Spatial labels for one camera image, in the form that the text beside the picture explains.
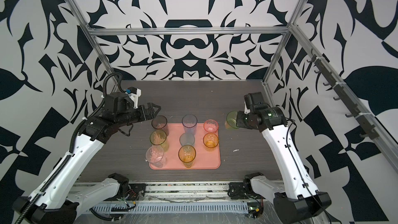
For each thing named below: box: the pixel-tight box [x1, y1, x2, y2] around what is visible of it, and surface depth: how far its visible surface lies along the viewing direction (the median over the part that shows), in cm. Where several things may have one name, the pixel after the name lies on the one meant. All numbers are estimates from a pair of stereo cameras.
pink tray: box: [149, 122, 221, 170], surface depth 86 cm
